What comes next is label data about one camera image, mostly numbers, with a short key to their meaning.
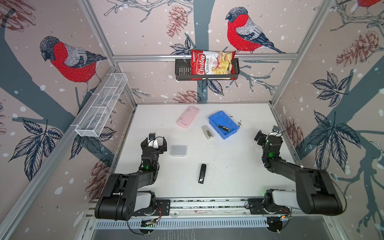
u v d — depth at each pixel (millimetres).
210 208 744
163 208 729
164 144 823
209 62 876
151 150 747
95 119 725
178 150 917
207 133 1005
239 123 1089
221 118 1102
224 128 1035
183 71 949
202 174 816
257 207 728
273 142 679
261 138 815
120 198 409
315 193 426
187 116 1106
